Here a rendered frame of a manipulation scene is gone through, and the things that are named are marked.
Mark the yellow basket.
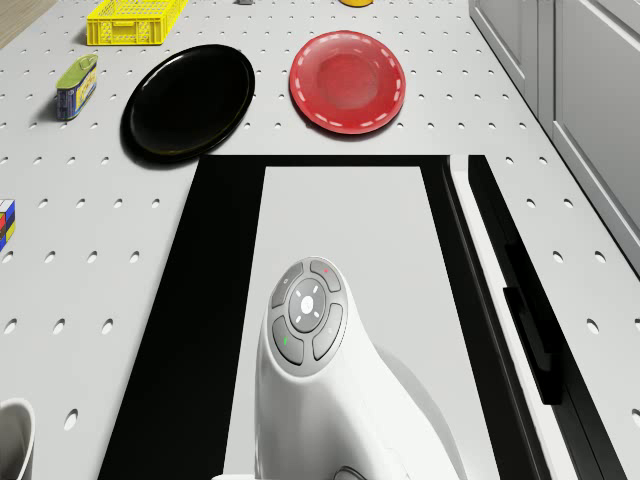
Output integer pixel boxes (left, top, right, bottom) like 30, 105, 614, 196
86, 0, 189, 47

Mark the black mug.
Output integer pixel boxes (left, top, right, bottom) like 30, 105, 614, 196
0, 397, 37, 480

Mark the black stove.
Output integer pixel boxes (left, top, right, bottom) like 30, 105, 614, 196
96, 154, 629, 480

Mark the puzzle cube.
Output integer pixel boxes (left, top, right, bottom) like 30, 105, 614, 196
0, 198, 17, 253

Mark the red plate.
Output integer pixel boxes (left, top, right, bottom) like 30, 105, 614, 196
288, 30, 407, 136

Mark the black plate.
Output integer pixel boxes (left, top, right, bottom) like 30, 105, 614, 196
120, 43, 257, 164

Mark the white cabinet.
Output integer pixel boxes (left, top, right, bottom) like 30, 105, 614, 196
468, 0, 640, 277

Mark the flat-sided can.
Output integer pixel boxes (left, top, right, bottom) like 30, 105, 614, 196
55, 53, 100, 122

